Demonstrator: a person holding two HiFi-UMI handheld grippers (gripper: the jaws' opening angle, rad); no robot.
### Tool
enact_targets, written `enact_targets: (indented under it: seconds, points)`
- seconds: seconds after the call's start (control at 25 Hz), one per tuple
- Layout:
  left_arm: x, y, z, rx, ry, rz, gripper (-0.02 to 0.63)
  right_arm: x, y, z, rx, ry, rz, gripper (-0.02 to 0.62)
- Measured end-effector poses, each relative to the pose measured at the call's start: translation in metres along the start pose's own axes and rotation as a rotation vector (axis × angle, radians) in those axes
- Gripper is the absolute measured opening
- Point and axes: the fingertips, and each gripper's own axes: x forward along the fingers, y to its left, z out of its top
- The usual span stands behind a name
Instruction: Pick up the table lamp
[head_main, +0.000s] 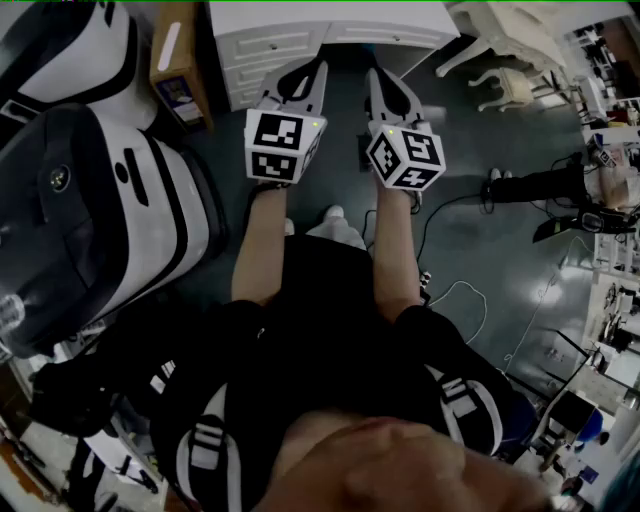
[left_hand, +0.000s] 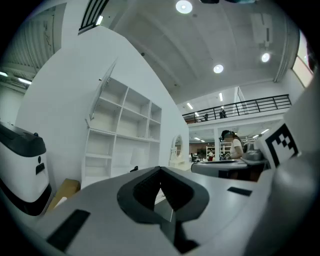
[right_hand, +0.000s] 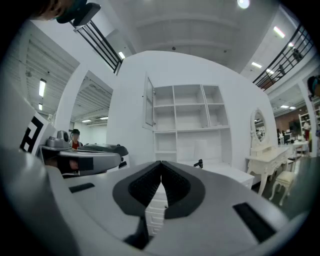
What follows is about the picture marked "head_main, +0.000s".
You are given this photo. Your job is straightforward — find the black square monitor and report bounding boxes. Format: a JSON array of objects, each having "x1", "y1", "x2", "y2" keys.
[{"x1": 546, "y1": 388, "x2": 597, "y2": 442}]

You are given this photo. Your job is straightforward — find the person's grey trousers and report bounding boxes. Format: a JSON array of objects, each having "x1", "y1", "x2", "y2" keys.
[{"x1": 303, "y1": 213, "x2": 372, "y2": 252}]

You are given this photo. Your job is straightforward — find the person's face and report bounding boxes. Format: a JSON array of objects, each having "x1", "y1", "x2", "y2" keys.
[{"x1": 272, "y1": 409, "x2": 557, "y2": 512}]

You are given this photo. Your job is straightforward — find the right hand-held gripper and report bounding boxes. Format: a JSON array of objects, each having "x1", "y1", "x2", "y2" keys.
[{"x1": 363, "y1": 66, "x2": 448, "y2": 193}]

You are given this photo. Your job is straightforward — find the person's black shirt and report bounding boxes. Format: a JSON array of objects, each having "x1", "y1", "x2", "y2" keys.
[{"x1": 148, "y1": 233, "x2": 507, "y2": 512}]

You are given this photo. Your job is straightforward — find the white black massage chair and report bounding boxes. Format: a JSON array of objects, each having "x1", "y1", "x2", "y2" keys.
[
  {"x1": 0, "y1": 0, "x2": 159, "y2": 133},
  {"x1": 0, "y1": 103, "x2": 229, "y2": 359}
]

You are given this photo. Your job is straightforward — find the person's left forearm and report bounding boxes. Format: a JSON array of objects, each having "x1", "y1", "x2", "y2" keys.
[{"x1": 230, "y1": 183, "x2": 292, "y2": 307}]

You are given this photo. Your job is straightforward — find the long white cable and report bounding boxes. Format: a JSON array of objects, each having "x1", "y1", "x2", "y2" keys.
[{"x1": 502, "y1": 234, "x2": 594, "y2": 376}]

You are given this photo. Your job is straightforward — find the black white shoulder strap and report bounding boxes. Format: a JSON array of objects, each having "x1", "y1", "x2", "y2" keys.
[{"x1": 174, "y1": 383, "x2": 242, "y2": 507}]

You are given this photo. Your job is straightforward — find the black bag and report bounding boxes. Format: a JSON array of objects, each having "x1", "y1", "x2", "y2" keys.
[{"x1": 27, "y1": 344, "x2": 132, "y2": 437}]

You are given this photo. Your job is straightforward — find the person's right forearm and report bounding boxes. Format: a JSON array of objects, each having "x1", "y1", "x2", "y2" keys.
[{"x1": 371, "y1": 187, "x2": 427, "y2": 322}]

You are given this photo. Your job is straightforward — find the white carved wooden chair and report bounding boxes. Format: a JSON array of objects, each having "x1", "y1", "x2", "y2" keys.
[{"x1": 433, "y1": 0, "x2": 572, "y2": 81}]

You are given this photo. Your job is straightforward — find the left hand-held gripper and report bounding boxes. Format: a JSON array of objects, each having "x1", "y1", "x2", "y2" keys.
[{"x1": 243, "y1": 58, "x2": 330, "y2": 190}]

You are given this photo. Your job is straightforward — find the black floor cable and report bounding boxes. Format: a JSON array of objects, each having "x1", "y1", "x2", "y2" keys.
[{"x1": 416, "y1": 191, "x2": 490, "y2": 262}]

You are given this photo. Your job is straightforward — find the brown cardboard box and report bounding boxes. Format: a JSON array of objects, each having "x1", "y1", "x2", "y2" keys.
[{"x1": 148, "y1": 3, "x2": 217, "y2": 134}]

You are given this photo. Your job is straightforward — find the white drawer desk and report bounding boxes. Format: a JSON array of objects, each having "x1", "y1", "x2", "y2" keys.
[{"x1": 208, "y1": 1, "x2": 462, "y2": 112}]

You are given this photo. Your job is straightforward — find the white looped cable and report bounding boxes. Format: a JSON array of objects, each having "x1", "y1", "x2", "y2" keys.
[{"x1": 428, "y1": 278, "x2": 490, "y2": 347}]

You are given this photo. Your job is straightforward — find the clear plastic bottle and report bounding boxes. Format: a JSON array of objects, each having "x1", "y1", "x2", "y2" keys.
[{"x1": 0, "y1": 293, "x2": 27, "y2": 344}]

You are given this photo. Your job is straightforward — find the white carved stool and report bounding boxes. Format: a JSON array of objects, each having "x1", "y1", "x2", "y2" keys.
[{"x1": 468, "y1": 66, "x2": 540, "y2": 114}]

